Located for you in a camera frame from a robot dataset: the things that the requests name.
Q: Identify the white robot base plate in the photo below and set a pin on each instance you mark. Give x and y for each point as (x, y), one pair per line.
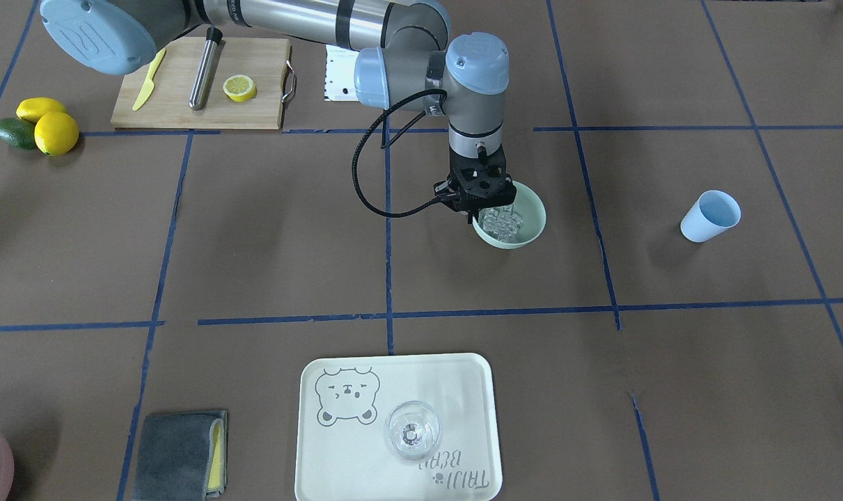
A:
(339, 85)

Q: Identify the lemon half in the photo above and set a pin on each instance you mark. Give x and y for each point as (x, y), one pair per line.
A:
(240, 88)

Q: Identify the cream bear tray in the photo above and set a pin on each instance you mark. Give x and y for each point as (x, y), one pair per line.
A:
(342, 451)

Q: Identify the dark sponge cloth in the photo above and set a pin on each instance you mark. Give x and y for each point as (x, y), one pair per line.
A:
(182, 456)

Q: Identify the whole yellow lemon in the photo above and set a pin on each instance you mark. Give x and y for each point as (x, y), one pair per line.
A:
(56, 133)

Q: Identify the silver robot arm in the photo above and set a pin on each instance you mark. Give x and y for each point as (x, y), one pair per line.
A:
(407, 58)

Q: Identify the green bowl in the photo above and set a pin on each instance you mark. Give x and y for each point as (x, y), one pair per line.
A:
(530, 206)

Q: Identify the light blue plastic cup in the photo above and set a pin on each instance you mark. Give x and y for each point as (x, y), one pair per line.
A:
(713, 213)

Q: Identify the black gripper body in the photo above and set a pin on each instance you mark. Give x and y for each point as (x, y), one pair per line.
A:
(475, 216)

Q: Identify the yellow plastic knife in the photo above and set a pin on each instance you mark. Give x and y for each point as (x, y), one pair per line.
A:
(148, 84)

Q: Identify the clear wine glass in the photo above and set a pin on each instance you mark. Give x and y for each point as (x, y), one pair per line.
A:
(413, 431)

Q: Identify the steel handled knife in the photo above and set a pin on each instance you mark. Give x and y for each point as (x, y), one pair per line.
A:
(201, 86)

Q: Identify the clear ice cubes in bowl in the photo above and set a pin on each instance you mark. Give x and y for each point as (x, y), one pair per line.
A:
(501, 223)

